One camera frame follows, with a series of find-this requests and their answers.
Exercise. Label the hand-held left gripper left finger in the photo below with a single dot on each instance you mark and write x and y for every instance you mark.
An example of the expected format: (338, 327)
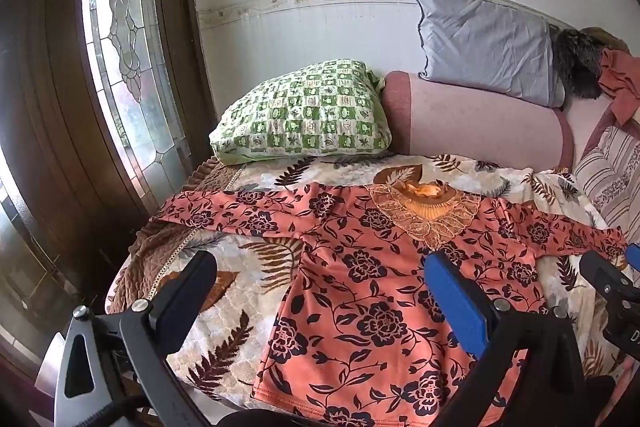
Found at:
(182, 294)

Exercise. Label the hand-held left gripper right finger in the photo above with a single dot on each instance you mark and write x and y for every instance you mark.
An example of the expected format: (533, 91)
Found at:
(457, 302)

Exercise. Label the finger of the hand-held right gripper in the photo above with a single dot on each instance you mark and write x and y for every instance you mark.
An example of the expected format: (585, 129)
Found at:
(634, 256)
(602, 274)

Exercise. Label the orange floral blouse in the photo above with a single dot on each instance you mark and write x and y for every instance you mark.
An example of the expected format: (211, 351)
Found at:
(350, 307)

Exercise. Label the leaf print plush blanket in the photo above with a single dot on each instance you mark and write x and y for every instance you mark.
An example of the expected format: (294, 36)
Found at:
(235, 257)

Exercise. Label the striped beige cushion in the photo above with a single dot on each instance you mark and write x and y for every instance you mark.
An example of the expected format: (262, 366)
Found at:
(612, 172)

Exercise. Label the pink upholstered bolster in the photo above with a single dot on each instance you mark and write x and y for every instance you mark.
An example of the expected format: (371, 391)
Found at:
(470, 127)

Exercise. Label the rust red cloth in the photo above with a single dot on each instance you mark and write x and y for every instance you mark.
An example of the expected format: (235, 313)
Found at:
(622, 79)

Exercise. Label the dark furry cloth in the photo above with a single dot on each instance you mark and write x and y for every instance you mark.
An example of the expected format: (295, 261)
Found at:
(575, 62)

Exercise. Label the green patterned pillow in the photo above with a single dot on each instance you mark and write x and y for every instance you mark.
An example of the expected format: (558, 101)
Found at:
(310, 112)

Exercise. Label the grey pillow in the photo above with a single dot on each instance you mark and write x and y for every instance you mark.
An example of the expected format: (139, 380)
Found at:
(487, 44)

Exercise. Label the stained glass window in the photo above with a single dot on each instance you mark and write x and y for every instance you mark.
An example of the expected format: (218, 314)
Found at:
(130, 32)

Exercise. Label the dark wooden door frame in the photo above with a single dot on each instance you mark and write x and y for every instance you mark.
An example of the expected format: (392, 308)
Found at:
(45, 82)

